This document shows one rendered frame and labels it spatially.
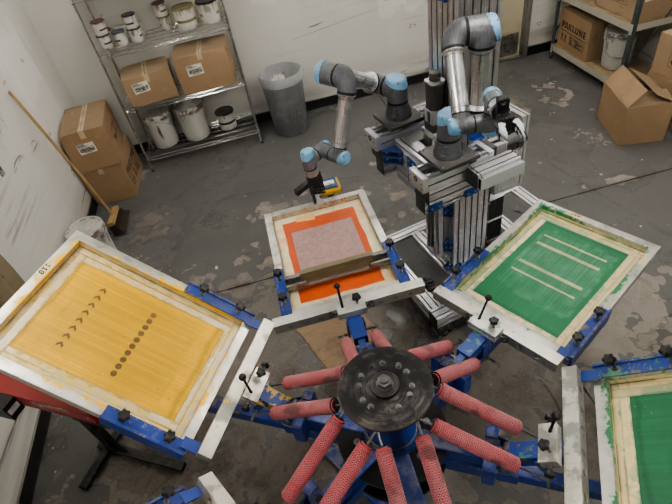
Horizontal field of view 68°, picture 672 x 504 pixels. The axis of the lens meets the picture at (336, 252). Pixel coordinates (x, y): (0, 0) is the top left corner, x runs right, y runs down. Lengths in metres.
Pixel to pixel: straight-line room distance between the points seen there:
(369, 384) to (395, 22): 4.78
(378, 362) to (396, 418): 0.20
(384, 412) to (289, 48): 4.65
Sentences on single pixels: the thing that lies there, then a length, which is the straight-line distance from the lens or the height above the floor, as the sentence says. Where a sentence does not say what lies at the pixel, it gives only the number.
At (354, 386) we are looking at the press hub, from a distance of 1.61.
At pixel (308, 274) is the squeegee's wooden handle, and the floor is 1.04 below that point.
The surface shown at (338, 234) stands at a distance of 2.63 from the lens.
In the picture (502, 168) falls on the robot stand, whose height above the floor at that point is 1.17.
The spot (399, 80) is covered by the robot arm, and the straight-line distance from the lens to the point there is 2.83.
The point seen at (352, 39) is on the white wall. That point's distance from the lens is 5.81.
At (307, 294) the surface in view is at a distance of 2.36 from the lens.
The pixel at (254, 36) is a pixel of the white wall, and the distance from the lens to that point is 5.62.
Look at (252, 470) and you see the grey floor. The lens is 3.04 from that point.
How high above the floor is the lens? 2.67
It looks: 43 degrees down
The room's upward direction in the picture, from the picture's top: 12 degrees counter-clockwise
